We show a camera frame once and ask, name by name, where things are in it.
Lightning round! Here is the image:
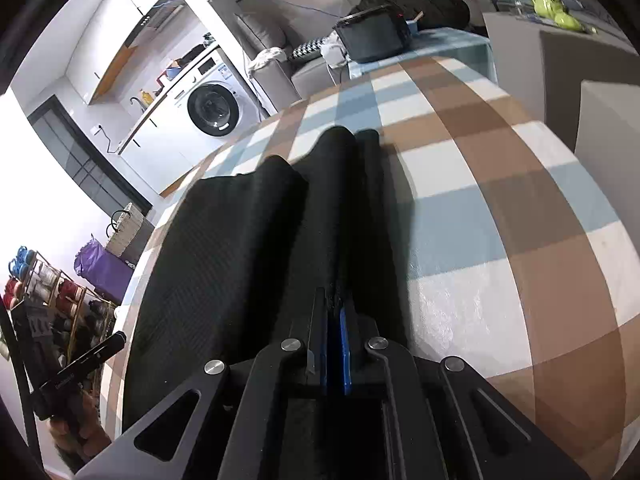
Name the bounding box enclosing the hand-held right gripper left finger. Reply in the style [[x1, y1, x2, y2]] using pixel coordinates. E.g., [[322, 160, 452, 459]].
[[75, 287, 331, 480]]

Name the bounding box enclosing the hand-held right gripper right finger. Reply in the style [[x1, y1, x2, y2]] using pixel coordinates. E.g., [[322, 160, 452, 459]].
[[337, 305, 591, 480]]

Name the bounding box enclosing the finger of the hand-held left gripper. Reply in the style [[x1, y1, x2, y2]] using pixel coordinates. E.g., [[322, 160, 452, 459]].
[[95, 331, 127, 362]]

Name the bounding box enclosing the black knit sweater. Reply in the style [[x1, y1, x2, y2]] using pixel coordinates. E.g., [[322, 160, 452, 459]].
[[120, 126, 417, 377]]

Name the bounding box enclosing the white grey clothes pile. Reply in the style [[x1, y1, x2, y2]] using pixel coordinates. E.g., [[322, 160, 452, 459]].
[[320, 32, 352, 69]]

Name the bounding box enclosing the person's left hand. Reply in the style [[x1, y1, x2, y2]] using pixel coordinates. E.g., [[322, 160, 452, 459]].
[[46, 394, 112, 475]]

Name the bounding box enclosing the shoe rack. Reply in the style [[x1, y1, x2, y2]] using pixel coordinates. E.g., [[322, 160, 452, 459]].
[[0, 245, 122, 411]]

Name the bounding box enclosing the purple bag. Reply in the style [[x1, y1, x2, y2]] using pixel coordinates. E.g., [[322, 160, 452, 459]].
[[74, 240, 135, 306]]

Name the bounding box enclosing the woven basket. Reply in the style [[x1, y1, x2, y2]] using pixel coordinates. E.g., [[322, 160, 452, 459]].
[[104, 202, 156, 262]]

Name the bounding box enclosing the white floor cabinet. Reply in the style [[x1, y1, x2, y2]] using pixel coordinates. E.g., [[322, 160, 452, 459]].
[[117, 104, 202, 197]]

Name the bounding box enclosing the dark glass door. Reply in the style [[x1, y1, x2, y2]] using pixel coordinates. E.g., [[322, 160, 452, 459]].
[[27, 94, 154, 217]]

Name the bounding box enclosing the plaid blanket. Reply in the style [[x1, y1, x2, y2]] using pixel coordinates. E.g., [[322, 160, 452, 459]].
[[97, 55, 629, 480]]

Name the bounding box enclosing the grey sofa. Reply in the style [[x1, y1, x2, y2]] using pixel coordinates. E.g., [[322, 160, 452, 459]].
[[234, 7, 352, 117]]

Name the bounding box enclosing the white washing machine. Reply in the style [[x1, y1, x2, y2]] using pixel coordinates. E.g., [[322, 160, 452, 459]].
[[167, 46, 267, 150]]

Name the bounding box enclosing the black bag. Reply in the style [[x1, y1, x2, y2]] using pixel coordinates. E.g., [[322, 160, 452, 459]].
[[357, 0, 471, 34], [175, 44, 209, 69]]

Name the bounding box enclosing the white cloth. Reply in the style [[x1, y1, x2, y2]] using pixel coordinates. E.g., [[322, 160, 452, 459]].
[[247, 46, 287, 74]]

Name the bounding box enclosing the houndstooth pillow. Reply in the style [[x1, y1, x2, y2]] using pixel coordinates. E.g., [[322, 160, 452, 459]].
[[288, 37, 326, 64]]

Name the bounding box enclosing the light blue cloth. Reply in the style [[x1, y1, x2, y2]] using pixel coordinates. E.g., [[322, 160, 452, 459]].
[[347, 27, 499, 84]]

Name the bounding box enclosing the large grey cardboard box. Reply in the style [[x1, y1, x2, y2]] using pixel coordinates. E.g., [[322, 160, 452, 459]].
[[482, 12, 640, 127]]

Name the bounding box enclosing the small grey cardboard box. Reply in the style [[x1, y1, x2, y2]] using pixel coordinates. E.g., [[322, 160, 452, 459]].
[[574, 79, 640, 197]]

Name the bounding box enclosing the black cable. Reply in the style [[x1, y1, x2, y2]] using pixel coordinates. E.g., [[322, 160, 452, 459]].
[[0, 304, 47, 467]]

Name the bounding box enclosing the white wall cabinet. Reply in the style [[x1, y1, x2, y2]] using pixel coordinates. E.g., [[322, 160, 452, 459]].
[[64, 0, 187, 107]]

